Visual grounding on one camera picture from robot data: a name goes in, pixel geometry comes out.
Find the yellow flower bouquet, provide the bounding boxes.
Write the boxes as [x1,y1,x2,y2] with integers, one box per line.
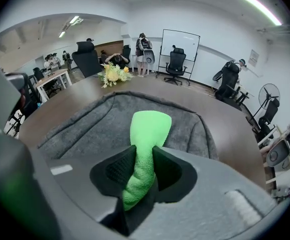
[93,61,135,89]

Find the black standing fan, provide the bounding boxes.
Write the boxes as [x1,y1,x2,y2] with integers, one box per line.
[246,83,281,125]

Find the whiteboard on wheeled stand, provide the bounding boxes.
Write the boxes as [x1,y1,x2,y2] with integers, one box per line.
[156,28,201,86]

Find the grey backpack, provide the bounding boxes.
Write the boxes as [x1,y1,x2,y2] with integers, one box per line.
[37,90,219,161]

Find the round white table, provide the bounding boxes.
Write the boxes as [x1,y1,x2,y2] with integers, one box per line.
[234,82,255,105]

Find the wall poster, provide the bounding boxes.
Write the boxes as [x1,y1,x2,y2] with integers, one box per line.
[249,49,260,69]

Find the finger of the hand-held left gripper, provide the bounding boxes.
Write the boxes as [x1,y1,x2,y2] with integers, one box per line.
[4,72,30,96]

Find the black office chair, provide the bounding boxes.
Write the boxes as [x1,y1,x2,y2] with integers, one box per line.
[164,47,187,86]
[122,44,132,60]
[257,97,280,140]
[71,41,103,79]
[214,70,243,105]

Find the green cloth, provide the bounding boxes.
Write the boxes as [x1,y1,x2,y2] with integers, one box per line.
[121,110,173,212]

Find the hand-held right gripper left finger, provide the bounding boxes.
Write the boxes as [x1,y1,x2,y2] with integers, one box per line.
[32,145,137,224]

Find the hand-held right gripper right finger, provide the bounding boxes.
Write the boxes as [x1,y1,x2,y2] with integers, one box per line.
[132,145,278,240]

